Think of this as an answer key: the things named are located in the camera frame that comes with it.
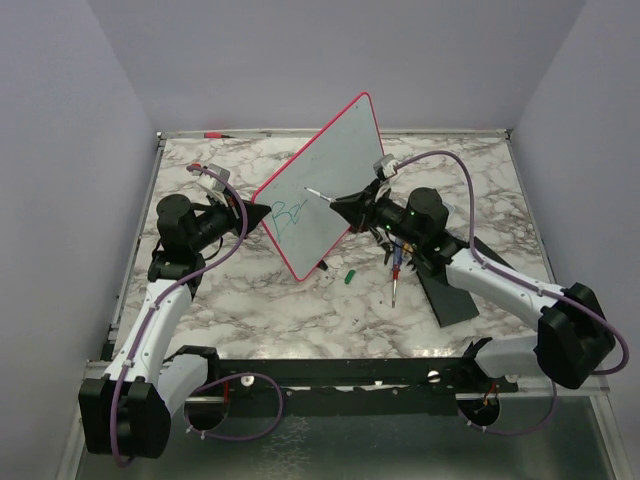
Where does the green marker cap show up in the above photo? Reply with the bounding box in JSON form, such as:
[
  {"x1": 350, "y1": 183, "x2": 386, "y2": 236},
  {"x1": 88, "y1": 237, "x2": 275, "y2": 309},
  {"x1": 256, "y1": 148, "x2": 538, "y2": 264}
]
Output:
[{"x1": 344, "y1": 270, "x2": 356, "y2": 285}]

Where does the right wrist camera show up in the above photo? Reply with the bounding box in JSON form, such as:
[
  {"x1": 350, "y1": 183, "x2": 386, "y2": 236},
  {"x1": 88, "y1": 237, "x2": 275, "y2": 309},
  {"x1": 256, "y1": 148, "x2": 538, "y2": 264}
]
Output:
[{"x1": 373, "y1": 154, "x2": 399, "y2": 198}]

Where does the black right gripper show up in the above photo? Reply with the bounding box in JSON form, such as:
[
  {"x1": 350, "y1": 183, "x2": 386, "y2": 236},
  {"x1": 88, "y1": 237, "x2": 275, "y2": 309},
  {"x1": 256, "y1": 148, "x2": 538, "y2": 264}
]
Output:
[{"x1": 332, "y1": 178, "x2": 423, "y2": 249}]

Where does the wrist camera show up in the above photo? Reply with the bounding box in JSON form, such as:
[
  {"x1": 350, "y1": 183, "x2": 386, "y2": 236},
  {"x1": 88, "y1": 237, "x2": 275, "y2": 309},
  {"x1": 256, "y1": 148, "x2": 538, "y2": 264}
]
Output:
[
  {"x1": 373, "y1": 154, "x2": 399, "y2": 198},
  {"x1": 193, "y1": 164, "x2": 230, "y2": 205}
]

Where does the red marker at wall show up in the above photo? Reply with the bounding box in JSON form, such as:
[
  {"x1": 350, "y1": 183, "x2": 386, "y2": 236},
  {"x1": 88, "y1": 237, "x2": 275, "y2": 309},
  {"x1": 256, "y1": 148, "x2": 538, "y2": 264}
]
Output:
[{"x1": 203, "y1": 132, "x2": 235, "y2": 139}]

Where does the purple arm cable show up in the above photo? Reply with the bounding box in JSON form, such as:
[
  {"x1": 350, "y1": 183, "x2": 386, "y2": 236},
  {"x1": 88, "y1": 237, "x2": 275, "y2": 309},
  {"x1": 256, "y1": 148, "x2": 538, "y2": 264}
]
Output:
[
  {"x1": 392, "y1": 150, "x2": 631, "y2": 436},
  {"x1": 109, "y1": 165, "x2": 286, "y2": 470}
]

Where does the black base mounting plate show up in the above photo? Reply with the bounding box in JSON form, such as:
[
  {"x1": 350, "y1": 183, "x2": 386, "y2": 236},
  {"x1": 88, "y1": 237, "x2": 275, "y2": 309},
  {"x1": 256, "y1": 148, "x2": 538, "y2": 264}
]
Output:
[{"x1": 186, "y1": 357, "x2": 518, "y2": 418}]

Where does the black flat box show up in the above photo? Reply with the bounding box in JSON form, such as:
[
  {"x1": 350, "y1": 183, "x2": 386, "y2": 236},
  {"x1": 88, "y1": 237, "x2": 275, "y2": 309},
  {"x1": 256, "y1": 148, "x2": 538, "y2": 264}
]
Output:
[{"x1": 417, "y1": 272, "x2": 479, "y2": 327}]

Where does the pink framed whiteboard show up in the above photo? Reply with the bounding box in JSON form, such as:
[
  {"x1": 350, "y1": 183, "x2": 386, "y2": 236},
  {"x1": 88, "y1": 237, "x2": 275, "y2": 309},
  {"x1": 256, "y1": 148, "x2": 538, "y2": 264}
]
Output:
[{"x1": 252, "y1": 92, "x2": 384, "y2": 282}]

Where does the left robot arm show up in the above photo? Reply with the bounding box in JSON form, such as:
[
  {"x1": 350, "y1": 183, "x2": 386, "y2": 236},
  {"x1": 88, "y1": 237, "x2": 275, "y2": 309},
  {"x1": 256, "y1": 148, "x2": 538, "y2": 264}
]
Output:
[{"x1": 78, "y1": 192, "x2": 271, "y2": 468}]

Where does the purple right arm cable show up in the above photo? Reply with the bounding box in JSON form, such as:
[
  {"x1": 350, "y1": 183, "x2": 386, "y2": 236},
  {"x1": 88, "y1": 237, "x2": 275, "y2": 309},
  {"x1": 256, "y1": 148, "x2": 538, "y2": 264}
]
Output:
[{"x1": 392, "y1": 150, "x2": 631, "y2": 436}]

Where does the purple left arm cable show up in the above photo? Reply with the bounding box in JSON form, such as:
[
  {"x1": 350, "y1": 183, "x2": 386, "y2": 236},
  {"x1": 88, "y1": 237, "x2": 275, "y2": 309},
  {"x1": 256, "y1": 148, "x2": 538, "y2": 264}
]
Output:
[{"x1": 109, "y1": 165, "x2": 286, "y2": 470}]

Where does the black network switch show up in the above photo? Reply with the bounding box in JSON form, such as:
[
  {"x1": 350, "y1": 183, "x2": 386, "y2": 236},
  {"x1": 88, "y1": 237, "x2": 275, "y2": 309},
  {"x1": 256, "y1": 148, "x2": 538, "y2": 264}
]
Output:
[{"x1": 469, "y1": 237, "x2": 513, "y2": 271}]

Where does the green whiteboard marker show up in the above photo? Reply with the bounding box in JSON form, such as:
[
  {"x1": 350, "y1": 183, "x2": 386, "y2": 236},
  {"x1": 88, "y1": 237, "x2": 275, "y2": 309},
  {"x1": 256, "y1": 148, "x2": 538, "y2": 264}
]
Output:
[{"x1": 304, "y1": 187, "x2": 334, "y2": 203}]

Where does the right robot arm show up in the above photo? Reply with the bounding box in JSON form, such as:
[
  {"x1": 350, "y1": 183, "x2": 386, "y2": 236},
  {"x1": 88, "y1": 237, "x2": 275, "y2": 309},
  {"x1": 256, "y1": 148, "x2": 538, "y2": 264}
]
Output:
[{"x1": 329, "y1": 182, "x2": 616, "y2": 391}]

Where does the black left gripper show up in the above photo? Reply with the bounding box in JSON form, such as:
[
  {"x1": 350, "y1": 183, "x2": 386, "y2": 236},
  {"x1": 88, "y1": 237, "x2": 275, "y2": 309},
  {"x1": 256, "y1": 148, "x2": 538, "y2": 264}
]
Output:
[{"x1": 191, "y1": 187, "x2": 272, "y2": 251}]

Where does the aluminium frame rail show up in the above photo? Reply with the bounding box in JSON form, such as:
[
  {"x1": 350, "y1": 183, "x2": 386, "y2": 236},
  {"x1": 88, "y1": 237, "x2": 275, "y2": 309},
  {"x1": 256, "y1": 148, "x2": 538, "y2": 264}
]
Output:
[{"x1": 506, "y1": 374, "x2": 610, "y2": 397}]

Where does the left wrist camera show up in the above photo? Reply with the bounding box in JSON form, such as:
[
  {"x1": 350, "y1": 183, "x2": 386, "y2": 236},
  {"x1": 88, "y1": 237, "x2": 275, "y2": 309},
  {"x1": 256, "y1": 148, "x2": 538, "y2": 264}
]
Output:
[{"x1": 193, "y1": 164, "x2": 230, "y2": 205}]

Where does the blue transparent screwdriver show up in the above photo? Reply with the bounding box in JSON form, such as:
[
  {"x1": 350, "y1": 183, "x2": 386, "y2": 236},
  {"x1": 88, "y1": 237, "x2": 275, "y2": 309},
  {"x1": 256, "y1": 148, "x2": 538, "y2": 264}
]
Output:
[{"x1": 391, "y1": 240, "x2": 403, "y2": 307}]

